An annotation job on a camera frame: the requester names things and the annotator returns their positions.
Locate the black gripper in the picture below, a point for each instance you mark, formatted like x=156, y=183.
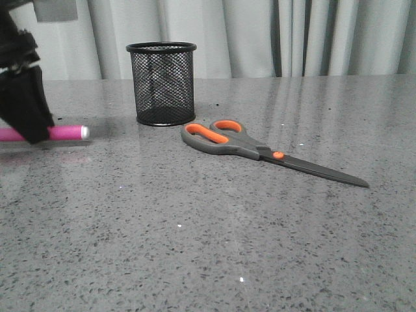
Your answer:
x=23, y=102

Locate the grey orange scissors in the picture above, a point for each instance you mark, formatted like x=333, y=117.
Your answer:
x=229, y=137

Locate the pink marker pen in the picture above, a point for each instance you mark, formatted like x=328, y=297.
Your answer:
x=58, y=132

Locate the black mesh pen bin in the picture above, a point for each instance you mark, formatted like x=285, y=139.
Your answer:
x=163, y=82

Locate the grey curtain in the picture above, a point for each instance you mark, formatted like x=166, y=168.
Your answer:
x=233, y=38

